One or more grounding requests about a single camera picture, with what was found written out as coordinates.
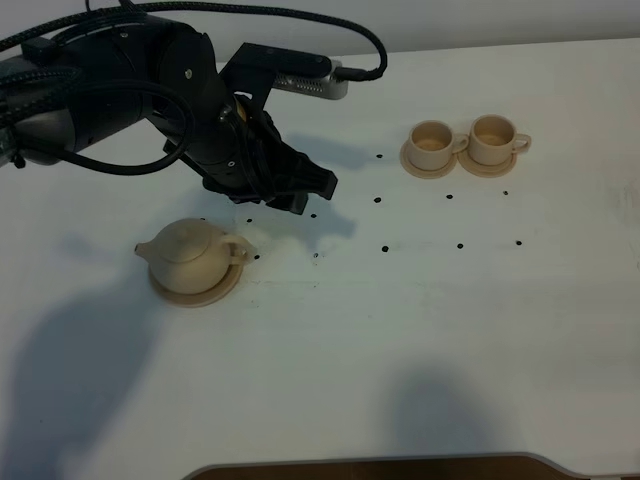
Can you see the left beige teacup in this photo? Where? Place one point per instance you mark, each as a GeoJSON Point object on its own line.
{"type": "Point", "coordinates": [432, 145]}

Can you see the beige cup saucer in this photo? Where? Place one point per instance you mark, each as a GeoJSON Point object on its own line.
{"type": "Point", "coordinates": [486, 171]}
{"type": "Point", "coordinates": [425, 174]}

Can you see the right beige cup saucer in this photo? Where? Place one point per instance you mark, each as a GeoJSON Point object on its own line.
{"type": "Point", "coordinates": [486, 171]}

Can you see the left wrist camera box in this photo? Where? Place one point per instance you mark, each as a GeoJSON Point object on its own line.
{"type": "Point", "coordinates": [258, 69]}

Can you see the left beige cup saucer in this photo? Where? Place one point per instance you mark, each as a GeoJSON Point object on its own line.
{"type": "Point", "coordinates": [425, 174]}

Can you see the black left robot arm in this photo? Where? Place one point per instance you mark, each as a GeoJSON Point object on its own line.
{"type": "Point", "coordinates": [63, 95]}

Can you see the beige teacup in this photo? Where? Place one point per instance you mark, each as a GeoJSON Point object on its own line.
{"type": "Point", "coordinates": [432, 145]}
{"type": "Point", "coordinates": [494, 139]}

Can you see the right beige teacup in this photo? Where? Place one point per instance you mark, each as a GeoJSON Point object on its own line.
{"type": "Point", "coordinates": [494, 139]}

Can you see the beige teapot with lid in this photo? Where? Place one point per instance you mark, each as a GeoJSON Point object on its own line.
{"type": "Point", "coordinates": [191, 256]}

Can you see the beige round teapot saucer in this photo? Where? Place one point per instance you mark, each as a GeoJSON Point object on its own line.
{"type": "Point", "coordinates": [226, 284]}

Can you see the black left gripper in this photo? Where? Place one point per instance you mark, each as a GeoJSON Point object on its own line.
{"type": "Point", "coordinates": [238, 152]}

